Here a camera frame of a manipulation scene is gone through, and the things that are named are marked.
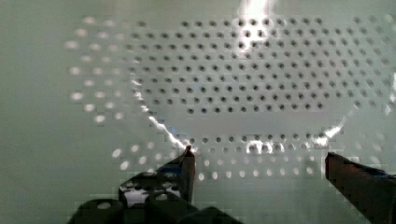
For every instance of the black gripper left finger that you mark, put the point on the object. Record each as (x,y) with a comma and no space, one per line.
(177,176)

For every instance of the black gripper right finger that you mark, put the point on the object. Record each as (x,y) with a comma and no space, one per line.
(361,183)

